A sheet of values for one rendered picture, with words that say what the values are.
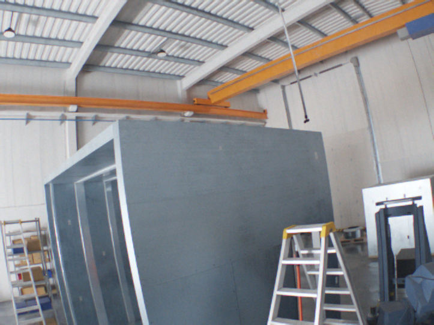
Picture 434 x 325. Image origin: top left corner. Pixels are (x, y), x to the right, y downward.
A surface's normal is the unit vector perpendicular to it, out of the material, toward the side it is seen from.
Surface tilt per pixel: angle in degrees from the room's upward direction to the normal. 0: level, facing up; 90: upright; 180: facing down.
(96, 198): 90
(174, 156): 90
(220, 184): 90
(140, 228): 90
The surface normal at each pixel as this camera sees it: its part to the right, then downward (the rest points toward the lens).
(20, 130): 0.66, -0.18
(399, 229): -0.73, 0.03
